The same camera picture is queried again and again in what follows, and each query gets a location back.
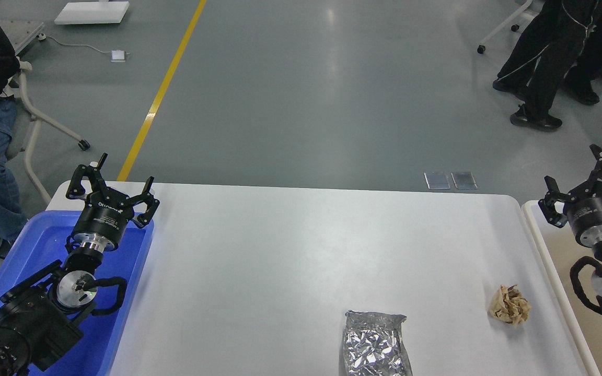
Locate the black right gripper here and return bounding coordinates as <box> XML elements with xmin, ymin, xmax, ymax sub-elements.
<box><xmin>538</xmin><ymin>145</ymin><xmax>602</xmax><ymax>248</ymax></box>

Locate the beige plastic bin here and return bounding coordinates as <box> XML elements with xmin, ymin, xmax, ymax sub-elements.
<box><xmin>522</xmin><ymin>200</ymin><xmax>602</xmax><ymax>375</ymax></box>

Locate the right floor metal plate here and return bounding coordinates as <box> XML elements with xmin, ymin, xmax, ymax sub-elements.
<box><xmin>451</xmin><ymin>171</ymin><xmax>478</xmax><ymax>190</ymax></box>

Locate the left floor metal plate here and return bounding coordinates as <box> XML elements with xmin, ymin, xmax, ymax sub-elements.
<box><xmin>424</xmin><ymin>172</ymin><xmax>451</xmax><ymax>190</ymax></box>

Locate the blue plastic bin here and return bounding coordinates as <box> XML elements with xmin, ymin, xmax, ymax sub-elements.
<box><xmin>0</xmin><ymin>211</ymin><xmax>155</xmax><ymax>375</ymax></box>

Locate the white power adapter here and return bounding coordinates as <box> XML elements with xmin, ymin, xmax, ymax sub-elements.
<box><xmin>110</xmin><ymin>50</ymin><xmax>127</xmax><ymax>63</ymax></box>

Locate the white flat board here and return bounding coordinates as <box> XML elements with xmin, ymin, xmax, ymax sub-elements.
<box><xmin>54</xmin><ymin>1</ymin><xmax>131</xmax><ymax>25</ymax></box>

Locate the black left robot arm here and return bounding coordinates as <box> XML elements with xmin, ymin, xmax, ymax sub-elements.
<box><xmin>0</xmin><ymin>153</ymin><xmax>160</xmax><ymax>375</ymax></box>

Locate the white chair leg with caster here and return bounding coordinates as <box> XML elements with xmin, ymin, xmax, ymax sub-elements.
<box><xmin>476</xmin><ymin>1</ymin><xmax>545</xmax><ymax>55</ymax></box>

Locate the crumpled brown paper ball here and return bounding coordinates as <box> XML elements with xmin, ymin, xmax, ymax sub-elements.
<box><xmin>488</xmin><ymin>284</ymin><xmax>532</xmax><ymax>327</ymax></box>

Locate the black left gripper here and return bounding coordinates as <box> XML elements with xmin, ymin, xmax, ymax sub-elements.
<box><xmin>65</xmin><ymin>153</ymin><xmax>160</xmax><ymax>251</ymax></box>

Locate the person in black clothes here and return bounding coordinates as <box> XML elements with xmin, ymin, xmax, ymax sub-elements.
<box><xmin>492</xmin><ymin>1</ymin><xmax>602</xmax><ymax>131</ymax></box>

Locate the white cable on floor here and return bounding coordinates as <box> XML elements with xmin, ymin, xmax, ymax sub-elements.
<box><xmin>37</xmin><ymin>33</ymin><xmax>113</xmax><ymax>55</ymax></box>

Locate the white rolling chair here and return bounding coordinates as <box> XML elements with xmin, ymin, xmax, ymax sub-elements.
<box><xmin>5</xmin><ymin>61</ymin><xmax>90</xmax><ymax>204</ymax></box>

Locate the floor metal plate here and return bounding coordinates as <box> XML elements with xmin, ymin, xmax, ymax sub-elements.
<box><xmin>424</xmin><ymin>172</ymin><xmax>451</xmax><ymax>190</ymax></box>
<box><xmin>451</xmin><ymin>171</ymin><xmax>478</xmax><ymax>190</ymax></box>

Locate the silver foil bag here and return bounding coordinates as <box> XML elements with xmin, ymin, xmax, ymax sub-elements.
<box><xmin>342</xmin><ymin>310</ymin><xmax>413</xmax><ymax>375</ymax></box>

